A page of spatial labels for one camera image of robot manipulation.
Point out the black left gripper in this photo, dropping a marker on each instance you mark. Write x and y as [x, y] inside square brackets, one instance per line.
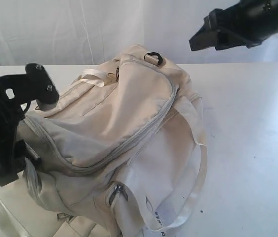
[17, 91]

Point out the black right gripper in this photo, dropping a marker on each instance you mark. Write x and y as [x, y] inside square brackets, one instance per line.
[247, 23]

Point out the cream fabric duffel bag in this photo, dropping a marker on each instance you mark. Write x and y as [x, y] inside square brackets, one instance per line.
[123, 154]

